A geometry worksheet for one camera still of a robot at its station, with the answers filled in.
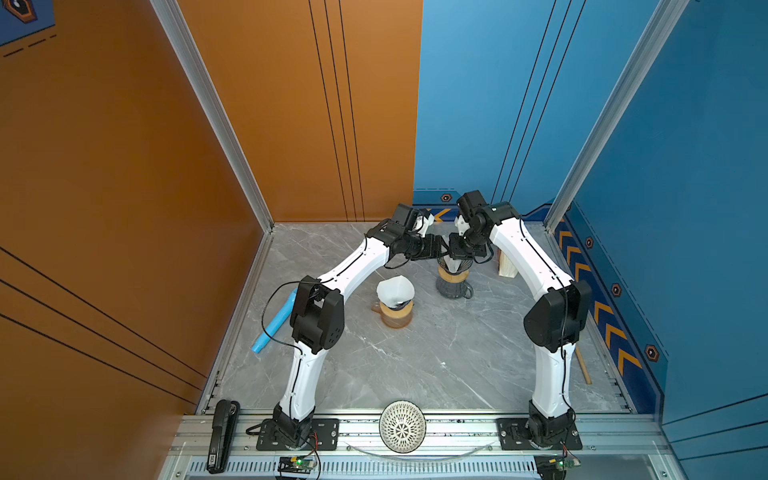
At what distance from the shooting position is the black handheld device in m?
0.69

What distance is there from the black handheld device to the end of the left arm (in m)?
0.59

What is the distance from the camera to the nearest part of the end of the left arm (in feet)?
2.30
